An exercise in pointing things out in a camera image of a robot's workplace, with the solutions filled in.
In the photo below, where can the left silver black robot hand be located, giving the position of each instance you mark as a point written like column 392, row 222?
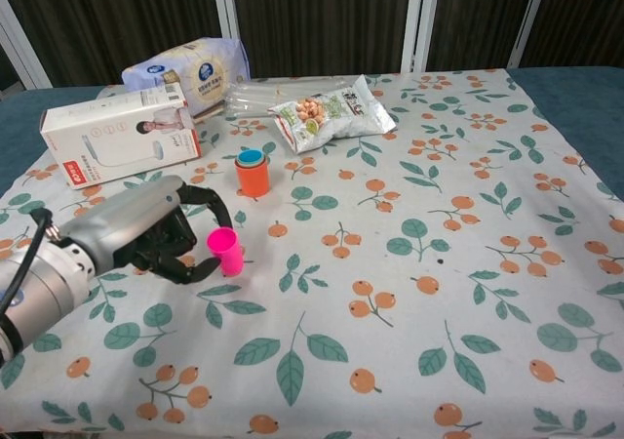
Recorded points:
column 122, row 219

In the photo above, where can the pink plastic cup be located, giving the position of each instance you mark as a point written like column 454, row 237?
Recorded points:
column 230, row 258

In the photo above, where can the light blue plastic cup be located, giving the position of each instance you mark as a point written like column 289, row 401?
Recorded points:
column 248, row 156

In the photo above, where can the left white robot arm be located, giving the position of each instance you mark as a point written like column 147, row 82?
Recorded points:
column 39, row 288

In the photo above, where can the white desk lamp box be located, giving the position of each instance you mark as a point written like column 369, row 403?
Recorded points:
column 107, row 141

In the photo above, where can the orange plastic cup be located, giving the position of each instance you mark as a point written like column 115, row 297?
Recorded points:
column 253, row 180

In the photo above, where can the teal table cover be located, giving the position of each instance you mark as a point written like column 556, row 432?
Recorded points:
column 29, row 112

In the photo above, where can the blue white paper bag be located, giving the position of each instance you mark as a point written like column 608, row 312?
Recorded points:
column 195, row 70

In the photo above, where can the clear plastic tube pack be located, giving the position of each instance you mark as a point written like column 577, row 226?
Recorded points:
column 253, row 97

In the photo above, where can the silver nut snack bag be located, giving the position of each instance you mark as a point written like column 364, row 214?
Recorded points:
column 336, row 114

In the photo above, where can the floral fruit print tablecloth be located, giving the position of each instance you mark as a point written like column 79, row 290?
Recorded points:
column 390, row 288

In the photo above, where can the dark white-framed folding screen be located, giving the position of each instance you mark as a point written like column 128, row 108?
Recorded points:
column 317, row 19

